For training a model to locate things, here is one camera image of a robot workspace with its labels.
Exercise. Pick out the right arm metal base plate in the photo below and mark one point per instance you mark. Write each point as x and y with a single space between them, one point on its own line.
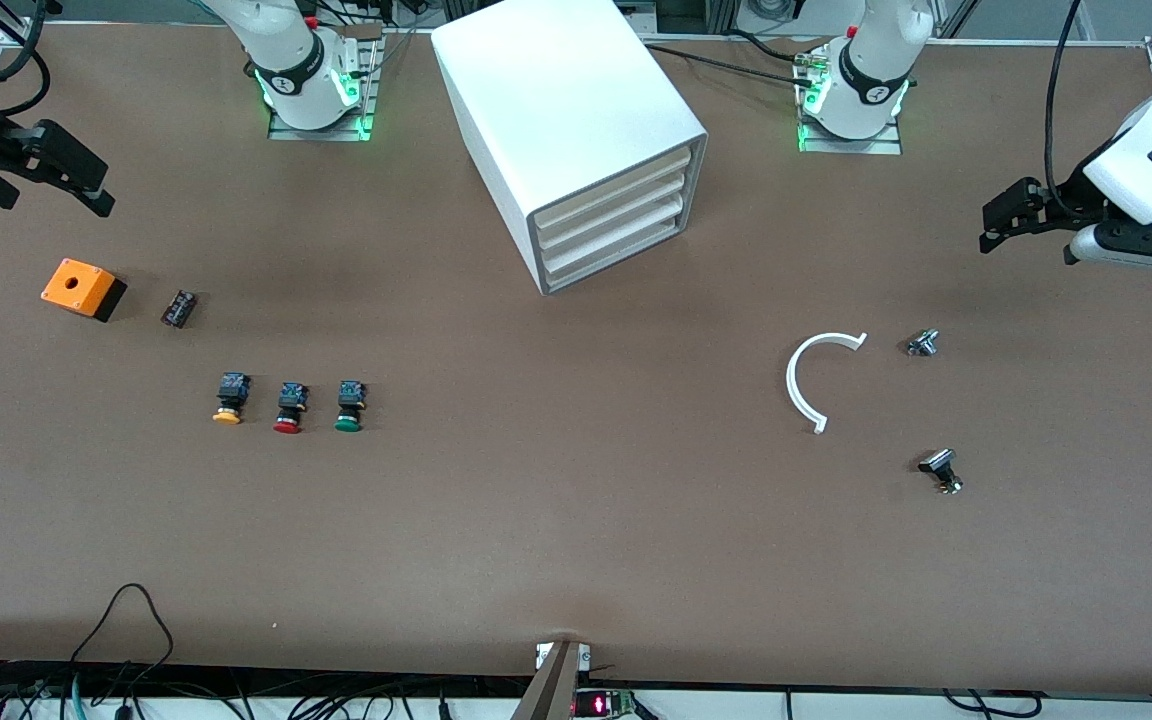
316 133

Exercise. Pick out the white curved plastic arc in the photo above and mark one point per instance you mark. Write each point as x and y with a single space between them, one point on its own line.
791 383

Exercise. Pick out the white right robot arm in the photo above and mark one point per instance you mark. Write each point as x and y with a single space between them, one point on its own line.
296 60

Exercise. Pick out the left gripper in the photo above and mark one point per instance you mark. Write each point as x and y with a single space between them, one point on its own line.
1066 199

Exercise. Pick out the yellow push button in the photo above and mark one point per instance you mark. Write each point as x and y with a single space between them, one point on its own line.
232 390

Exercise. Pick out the green push button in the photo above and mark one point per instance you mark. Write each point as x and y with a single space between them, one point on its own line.
349 405

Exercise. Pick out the red push button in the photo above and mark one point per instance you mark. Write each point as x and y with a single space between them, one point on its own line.
291 400

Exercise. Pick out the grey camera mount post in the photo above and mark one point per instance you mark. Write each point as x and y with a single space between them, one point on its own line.
556 690

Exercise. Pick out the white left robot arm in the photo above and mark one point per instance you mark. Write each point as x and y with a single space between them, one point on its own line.
876 60

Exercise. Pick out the small silver switch part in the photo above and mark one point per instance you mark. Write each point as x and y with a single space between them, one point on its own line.
922 343

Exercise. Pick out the circuit board with red display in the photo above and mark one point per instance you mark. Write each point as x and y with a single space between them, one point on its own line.
604 703

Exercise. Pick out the orange button enclosure box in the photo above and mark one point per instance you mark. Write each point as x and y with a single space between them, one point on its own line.
76 285

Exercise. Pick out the small black terminal block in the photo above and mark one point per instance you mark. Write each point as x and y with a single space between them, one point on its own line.
179 308

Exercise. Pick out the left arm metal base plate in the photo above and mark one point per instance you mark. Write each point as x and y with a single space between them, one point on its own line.
851 145

